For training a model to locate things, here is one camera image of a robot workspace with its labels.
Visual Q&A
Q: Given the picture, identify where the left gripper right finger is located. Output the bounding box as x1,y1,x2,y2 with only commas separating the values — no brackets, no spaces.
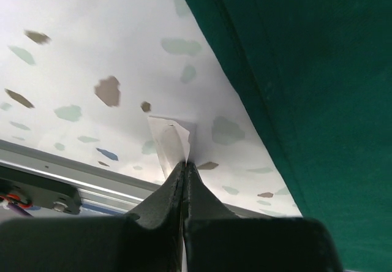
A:
185,163,239,271

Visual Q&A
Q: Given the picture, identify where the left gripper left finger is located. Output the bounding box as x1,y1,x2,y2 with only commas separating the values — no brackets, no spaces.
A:
125,162,186,271

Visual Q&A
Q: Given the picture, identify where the green surgical drape cloth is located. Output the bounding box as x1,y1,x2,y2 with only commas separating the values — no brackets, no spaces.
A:
186,0,391,271

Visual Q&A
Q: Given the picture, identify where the aluminium rail frame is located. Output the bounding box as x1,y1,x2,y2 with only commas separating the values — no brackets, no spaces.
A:
0,140,276,221

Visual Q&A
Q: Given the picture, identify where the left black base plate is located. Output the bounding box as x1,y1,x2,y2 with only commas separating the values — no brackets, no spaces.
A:
1,166,82,215

